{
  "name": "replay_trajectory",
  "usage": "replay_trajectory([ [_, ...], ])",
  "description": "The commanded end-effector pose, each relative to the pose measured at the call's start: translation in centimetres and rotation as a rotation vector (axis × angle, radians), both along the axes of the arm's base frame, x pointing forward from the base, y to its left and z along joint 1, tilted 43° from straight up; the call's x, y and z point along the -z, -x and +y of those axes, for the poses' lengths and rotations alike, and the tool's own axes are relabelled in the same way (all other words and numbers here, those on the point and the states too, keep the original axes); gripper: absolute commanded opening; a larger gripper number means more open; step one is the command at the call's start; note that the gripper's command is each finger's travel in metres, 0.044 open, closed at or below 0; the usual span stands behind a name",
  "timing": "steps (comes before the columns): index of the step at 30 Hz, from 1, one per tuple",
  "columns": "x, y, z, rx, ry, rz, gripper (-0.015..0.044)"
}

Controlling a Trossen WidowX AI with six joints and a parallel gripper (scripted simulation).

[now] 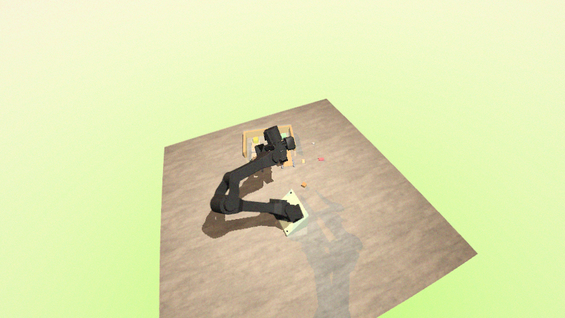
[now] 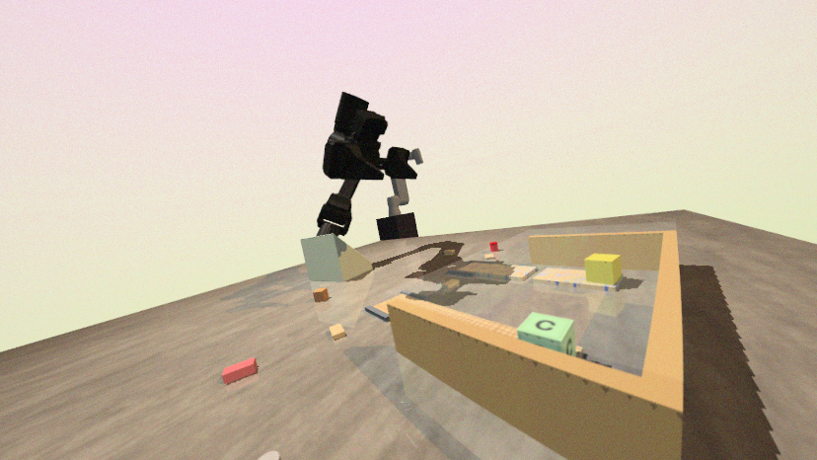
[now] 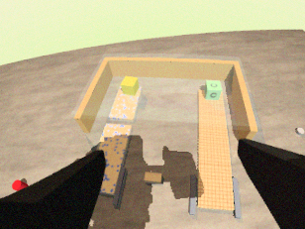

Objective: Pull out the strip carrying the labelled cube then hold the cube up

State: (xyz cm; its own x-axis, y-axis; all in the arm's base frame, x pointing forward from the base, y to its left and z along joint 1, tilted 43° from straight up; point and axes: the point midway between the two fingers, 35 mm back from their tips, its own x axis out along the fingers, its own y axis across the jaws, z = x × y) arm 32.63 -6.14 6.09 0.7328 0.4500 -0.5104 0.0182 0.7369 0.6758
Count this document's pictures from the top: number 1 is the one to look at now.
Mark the orange grid-patterned strip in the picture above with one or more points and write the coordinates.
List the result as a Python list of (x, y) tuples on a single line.
[(289, 162)]

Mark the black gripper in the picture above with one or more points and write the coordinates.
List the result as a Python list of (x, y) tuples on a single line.
[(288, 142)]

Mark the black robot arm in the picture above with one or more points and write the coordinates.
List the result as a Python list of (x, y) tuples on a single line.
[(231, 204)]

